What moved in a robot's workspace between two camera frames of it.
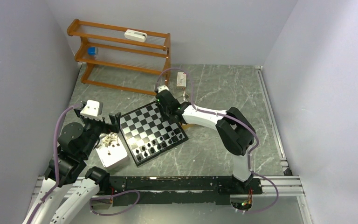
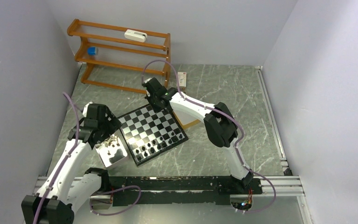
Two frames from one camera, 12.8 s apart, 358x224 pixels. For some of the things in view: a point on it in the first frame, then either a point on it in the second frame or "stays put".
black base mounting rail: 134,191 stays put
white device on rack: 135,35 stays put
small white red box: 181,80 stays put
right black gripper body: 167,113 → 154,105
